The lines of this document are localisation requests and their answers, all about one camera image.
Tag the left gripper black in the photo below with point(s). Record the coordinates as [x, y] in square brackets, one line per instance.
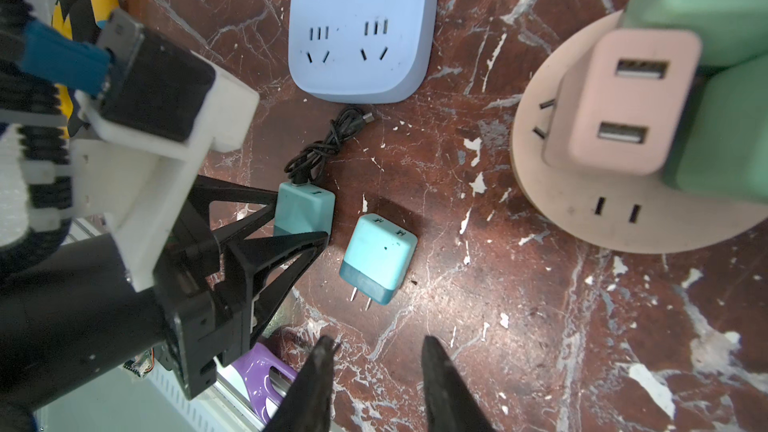
[207, 326]

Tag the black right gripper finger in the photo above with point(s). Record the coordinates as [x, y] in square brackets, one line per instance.
[449, 405]

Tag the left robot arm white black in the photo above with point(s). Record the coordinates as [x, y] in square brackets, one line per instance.
[44, 317]

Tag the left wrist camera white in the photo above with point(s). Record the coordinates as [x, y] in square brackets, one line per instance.
[155, 110]

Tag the light green plug cube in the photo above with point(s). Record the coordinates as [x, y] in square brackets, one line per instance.
[720, 148]
[731, 31]

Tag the blue square power strip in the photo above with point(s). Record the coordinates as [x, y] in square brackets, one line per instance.
[360, 51]

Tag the purple pink toy rake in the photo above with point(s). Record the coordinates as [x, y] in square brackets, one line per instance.
[266, 379]

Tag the pink plug cube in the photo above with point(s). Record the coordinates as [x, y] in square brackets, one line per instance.
[618, 107]

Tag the teal plug cube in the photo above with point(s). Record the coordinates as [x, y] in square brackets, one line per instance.
[303, 208]
[377, 259]

